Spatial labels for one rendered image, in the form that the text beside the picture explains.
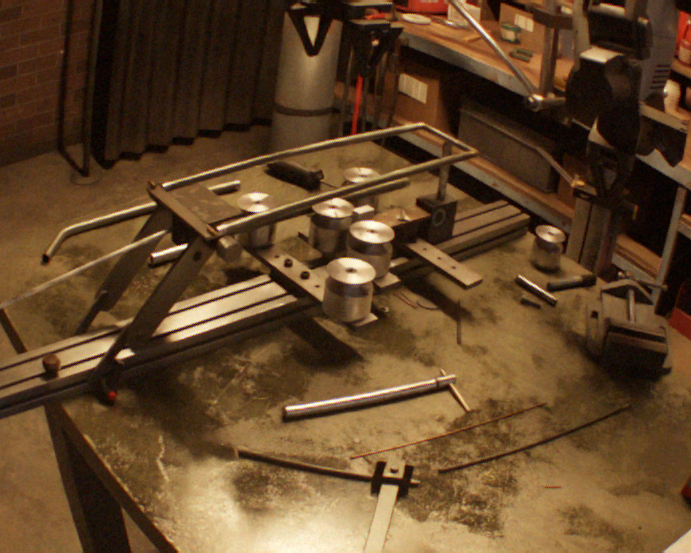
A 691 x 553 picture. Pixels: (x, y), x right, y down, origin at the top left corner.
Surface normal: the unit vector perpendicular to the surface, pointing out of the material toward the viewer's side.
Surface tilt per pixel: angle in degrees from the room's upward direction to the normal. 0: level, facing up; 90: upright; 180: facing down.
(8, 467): 0
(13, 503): 0
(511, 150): 90
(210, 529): 0
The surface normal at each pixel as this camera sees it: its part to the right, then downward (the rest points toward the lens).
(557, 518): 0.11, -0.86
